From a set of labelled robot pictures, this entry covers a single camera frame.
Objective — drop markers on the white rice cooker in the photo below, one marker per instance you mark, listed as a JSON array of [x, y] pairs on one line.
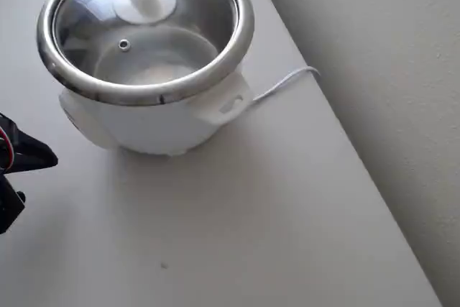
[[143, 131]]

